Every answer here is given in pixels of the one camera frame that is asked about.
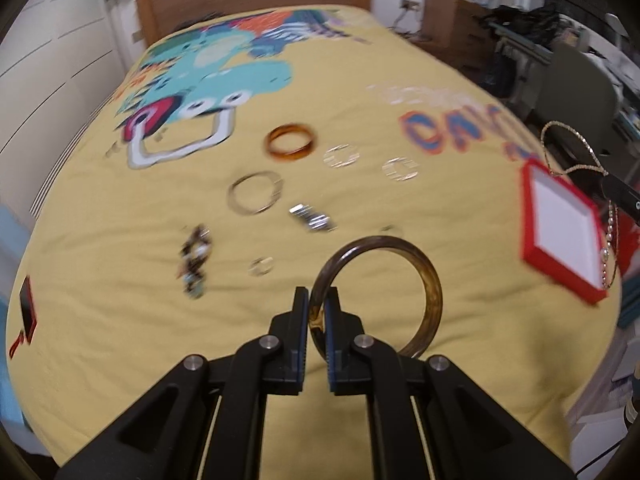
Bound red jewelry box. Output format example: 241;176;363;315
521;159;606;304

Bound pearl gold necklace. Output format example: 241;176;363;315
539;120;622;290

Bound dark beaded earrings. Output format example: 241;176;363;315
178;224;213;299

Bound dark tortoiseshell bangle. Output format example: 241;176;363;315
308;235;444;360

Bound silver chain bracelet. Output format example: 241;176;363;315
288;202;335;233

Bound thin silver bangle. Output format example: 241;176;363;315
227;170;284;216

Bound amber orange bangle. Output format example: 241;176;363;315
264;122;317;162

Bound green grey chair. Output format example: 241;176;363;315
534;44;618;154

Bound cluttered desk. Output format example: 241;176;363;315
478;3;639;162

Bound wooden nightstand drawers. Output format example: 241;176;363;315
418;0;496;68

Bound yellow dinosaur bedspread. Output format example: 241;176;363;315
6;6;620;464

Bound white wardrobe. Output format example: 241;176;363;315
1;0;124;223

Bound red phone with strap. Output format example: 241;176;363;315
9;276;37;360

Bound wall power socket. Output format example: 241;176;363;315
399;0;420;10

